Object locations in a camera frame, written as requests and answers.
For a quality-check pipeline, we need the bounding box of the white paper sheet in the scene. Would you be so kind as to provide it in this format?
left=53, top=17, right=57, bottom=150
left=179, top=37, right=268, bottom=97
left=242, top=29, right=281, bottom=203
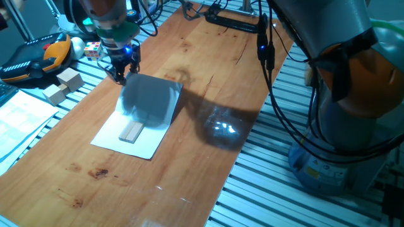
left=90, top=72, right=184, bottom=160

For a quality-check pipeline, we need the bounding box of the Rubik's cube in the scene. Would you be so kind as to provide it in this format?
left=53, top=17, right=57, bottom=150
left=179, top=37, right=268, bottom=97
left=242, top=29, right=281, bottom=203
left=83, top=41, right=102, bottom=62

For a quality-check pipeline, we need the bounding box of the white printed paper stack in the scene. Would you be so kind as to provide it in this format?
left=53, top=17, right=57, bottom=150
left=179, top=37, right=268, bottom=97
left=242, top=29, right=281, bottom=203
left=0, top=90, right=60, bottom=176

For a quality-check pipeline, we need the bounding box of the white ball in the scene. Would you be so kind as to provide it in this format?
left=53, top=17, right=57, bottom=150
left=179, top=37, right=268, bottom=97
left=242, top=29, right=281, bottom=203
left=69, top=37, right=86, bottom=61

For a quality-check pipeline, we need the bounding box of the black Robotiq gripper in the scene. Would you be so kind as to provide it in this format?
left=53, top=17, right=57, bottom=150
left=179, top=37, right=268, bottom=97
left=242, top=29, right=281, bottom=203
left=105, top=43, right=141, bottom=86

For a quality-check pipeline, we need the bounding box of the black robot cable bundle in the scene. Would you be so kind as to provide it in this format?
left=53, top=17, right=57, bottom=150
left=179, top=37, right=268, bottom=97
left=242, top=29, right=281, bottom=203
left=255, top=0, right=404, bottom=166

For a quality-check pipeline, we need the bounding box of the black orange teach pendant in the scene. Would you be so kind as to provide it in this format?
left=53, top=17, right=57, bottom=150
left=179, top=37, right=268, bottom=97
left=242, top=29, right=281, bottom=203
left=0, top=32, right=73, bottom=84

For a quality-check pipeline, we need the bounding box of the grey metal bar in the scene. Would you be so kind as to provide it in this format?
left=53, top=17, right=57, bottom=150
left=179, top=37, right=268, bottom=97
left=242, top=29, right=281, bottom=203
left=4, top=0, right=35, bottom=42

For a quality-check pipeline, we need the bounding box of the varnished wooden board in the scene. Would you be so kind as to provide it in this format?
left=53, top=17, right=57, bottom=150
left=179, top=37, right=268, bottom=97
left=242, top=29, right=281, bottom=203
left=0, top=1, right=294, bottom=227

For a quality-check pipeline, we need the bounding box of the medium wooden cube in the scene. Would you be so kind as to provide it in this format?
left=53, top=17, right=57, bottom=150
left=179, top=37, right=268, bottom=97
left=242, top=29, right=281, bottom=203
left=42, top=83, right=66, bottom=107

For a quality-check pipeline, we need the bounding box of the green gripper mounting flange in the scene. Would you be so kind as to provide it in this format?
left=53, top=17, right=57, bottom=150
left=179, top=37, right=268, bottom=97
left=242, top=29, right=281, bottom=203
left=96, top=20, right=141, bottom=45

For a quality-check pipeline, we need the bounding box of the flat wooden strip block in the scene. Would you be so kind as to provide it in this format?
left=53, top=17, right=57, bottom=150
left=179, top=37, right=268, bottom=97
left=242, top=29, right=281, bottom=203
left=118, top=121, right=145, bottom=144

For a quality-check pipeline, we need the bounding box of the black computer keyboard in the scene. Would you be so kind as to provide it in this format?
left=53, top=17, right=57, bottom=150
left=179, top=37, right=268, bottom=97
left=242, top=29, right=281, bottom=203
left=0, top=80, right=20, bottom=108

